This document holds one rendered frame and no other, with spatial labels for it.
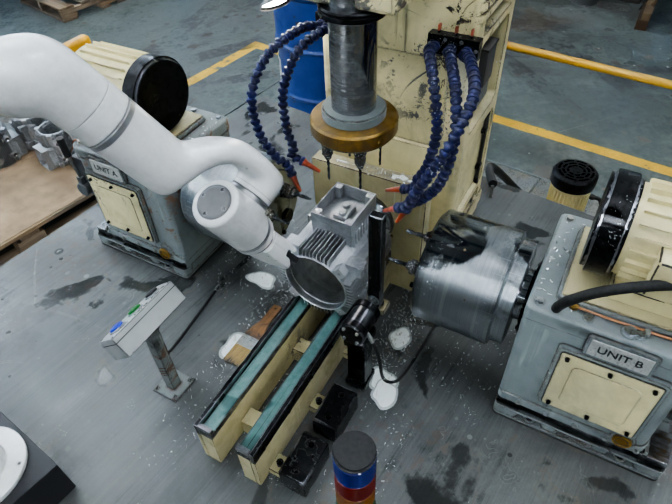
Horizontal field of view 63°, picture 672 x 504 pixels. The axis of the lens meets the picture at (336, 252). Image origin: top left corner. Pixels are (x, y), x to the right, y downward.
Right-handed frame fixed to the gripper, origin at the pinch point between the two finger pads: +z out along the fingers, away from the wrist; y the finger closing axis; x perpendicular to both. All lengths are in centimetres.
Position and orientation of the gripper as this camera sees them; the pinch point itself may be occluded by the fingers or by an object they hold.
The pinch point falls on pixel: (283, 258)
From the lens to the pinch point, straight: 118.6
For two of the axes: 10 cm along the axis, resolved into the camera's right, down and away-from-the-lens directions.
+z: 2.7, 3.0, 9.2
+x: 4.0, -9.0, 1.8
